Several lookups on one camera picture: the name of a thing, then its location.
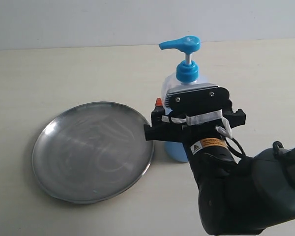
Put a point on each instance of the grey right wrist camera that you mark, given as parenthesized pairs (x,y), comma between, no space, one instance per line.
(196,99)

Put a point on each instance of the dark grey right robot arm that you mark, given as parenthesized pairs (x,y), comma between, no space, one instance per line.
(238,194)

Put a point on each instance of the blue soap pump bottle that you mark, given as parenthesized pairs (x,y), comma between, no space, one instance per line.
(187,73)

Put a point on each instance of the round stainless steel plate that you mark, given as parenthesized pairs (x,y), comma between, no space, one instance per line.
(91,152)

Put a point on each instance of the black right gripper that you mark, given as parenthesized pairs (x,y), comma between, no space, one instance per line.
(182,128)

